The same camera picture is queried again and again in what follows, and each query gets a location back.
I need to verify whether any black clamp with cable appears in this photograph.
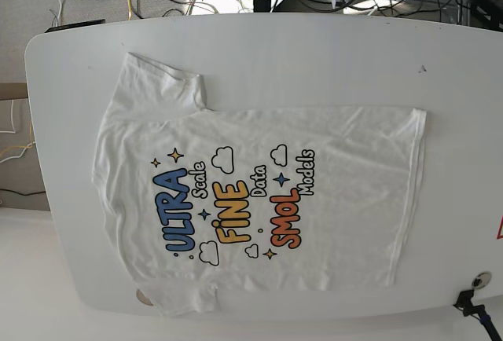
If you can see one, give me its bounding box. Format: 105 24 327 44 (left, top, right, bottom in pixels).
453 289 502 341

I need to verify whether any white printed T-shirt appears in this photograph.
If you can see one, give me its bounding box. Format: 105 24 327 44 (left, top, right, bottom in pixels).
92 53 427 316

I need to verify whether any red white warning sticker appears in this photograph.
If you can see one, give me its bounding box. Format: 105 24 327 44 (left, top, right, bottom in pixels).
496 217 503 240

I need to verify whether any round grommet with cable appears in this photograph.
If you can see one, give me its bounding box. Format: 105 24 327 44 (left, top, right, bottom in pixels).
472 271 492 290

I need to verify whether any round metal table grommet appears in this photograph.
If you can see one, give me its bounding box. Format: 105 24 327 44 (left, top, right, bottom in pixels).
136 289 153 306

